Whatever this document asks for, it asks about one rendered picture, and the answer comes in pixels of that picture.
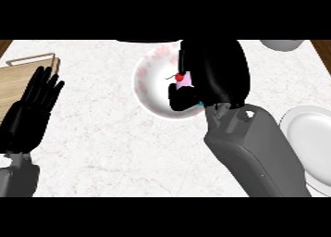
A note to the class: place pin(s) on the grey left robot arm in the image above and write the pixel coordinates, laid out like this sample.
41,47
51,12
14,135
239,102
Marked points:
13,179

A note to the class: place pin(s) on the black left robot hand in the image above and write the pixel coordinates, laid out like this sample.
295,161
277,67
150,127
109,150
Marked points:
29,108

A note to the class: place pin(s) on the pink cupcake with cherry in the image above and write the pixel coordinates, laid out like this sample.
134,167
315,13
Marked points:
184,79

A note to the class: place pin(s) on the black round object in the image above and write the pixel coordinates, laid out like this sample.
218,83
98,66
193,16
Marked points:
149,40

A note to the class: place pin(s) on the white plate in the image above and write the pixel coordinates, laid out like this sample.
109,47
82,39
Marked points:
317,145

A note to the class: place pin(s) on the white bowl with pink pattern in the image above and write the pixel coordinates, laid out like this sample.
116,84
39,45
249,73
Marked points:
153,83

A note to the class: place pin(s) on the grey round bowl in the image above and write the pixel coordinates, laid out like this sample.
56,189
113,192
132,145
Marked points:
283,45

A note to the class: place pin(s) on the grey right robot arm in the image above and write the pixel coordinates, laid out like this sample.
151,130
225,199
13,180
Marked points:
253,151

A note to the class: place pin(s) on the wooden cutting board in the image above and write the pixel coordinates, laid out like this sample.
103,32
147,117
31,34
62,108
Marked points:
10,89

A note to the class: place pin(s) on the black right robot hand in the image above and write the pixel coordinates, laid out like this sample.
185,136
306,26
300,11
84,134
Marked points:
218,74

